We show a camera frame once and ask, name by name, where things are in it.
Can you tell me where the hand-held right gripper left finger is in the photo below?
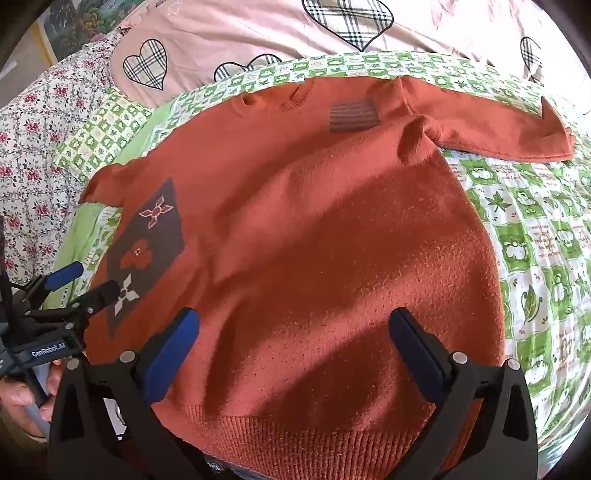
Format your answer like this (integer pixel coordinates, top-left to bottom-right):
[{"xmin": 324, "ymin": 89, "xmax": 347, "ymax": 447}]
[{"xmin": 47, "ymin": 307, "xmax": 218, "ymax": 480}]

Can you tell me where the framed wall picture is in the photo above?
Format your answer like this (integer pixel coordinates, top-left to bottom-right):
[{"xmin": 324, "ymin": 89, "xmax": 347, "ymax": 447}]
[{"xmin": 34, "ymin": 0, "xmax": 112, "ymax": 62}]

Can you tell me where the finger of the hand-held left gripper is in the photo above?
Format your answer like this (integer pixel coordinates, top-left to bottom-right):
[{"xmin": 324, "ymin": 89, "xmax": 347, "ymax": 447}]
[
  {"xmin": 28, "ymin": 261, "xmax": 85, "ymax": 305},
  {"xmin": 55, "ymin": 280, "xmax": 125, "ymax": 334}
]

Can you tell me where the pink heart-print duvet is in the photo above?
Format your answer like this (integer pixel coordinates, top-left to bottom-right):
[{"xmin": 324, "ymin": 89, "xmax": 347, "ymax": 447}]
[{"xmin": 108, "ymin": 0, "xmax": 591, "ymax": 116}]

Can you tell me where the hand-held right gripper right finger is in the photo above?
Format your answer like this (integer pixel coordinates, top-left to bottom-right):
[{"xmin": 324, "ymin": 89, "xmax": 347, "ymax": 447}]
[{"xmin": 383, "ymin": 307, "xmax": 539, "ymax": 480}]

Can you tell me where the person's left hand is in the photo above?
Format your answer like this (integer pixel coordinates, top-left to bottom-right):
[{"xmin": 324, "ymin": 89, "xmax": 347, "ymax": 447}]
[{"xmin": 0, "ymin": 360, "xmax": 64, "ymax": 438}]

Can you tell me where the orange knit sweater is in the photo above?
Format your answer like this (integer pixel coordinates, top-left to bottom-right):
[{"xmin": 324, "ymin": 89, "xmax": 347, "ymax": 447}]
[{"xmin": 78, "ymin": 76, "xmax": 576, "ymax": 480}]

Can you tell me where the floral bed sheet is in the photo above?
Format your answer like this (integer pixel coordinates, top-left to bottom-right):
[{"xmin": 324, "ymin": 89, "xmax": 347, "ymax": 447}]
[{"xmin": 0, "ymin": 32, "xmax": 136, "ymax": 289}]

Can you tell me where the green checkered cartoon blanket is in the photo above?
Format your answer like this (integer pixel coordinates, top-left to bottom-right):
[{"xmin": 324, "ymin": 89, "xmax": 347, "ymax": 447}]
[{"xmin": 44, "ymin": 50, "xmax": 591, "ymax": 468}]

